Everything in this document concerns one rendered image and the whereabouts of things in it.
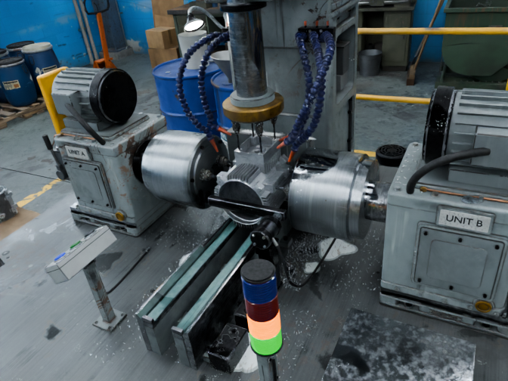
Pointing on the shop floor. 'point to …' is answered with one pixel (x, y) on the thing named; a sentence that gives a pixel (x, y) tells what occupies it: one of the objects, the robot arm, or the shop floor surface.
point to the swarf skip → (475, 46)
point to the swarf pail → (370, 62)
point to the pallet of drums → (23, 78)
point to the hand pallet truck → (102, 41)
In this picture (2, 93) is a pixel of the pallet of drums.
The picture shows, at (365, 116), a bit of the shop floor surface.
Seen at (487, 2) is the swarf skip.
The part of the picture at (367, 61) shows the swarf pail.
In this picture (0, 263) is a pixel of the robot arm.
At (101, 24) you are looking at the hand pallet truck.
